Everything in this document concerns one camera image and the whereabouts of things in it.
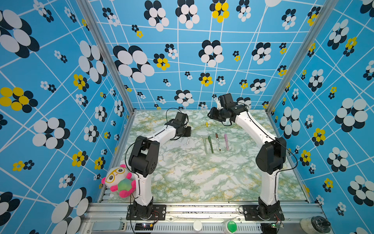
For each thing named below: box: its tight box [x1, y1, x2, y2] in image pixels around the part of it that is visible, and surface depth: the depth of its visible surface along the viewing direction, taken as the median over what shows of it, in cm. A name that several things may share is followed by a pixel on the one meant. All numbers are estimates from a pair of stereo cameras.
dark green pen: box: [207, 135, 214, 154], surface depth 103 cm
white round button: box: [192, 219, 203, 233], surface depth 65 cm
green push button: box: [222, 219, 238, 234], surface depth 63 cm
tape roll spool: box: [299, 215, 332, 234], surface depth 63 cm
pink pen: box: [223, 133, 229, 152], surface depth 104 cm
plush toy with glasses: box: [101, 164, 137, 198], surface depth 79 cm
